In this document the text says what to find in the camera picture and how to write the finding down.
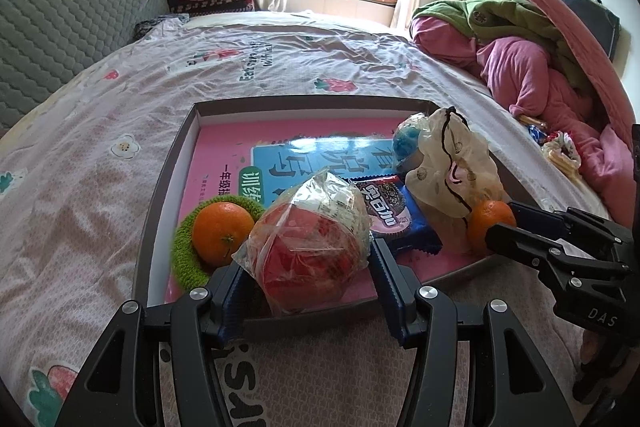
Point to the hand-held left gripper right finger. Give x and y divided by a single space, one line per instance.
387 297

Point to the orange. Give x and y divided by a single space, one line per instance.
222 232
487 212

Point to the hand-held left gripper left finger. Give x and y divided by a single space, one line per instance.
232 307

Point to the small bagged red fruit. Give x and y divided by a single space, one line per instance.
406 144

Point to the dark checkered folded blanket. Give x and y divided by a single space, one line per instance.
210 2

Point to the person's right hand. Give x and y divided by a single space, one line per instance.
591 348

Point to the green fuzzy scrunchie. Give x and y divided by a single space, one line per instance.
182 252

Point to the green blanket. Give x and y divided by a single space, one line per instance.
490 12

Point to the pink and green bedding pile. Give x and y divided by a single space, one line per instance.
520 72

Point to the yellow biscuit pack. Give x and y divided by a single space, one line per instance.
560 161

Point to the dark blue patterned cloth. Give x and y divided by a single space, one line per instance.
150 25

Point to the floral wrapper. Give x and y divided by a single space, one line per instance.
566 144

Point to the blue cookie packet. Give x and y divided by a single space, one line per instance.
395 212

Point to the grey cardboard box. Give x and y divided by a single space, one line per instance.
150 247

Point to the small blue snack packet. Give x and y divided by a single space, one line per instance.
536 135

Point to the grey quilted headboard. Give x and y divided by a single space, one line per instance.
65 7

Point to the pink quilted comforter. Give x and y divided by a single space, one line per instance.
575 42

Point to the labelled bagged red fruit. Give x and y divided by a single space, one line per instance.
305 252

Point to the black television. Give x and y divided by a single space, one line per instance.
587 19

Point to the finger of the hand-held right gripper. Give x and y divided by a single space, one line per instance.
500 234
520 212

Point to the small biscuit pack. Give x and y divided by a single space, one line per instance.
530 121

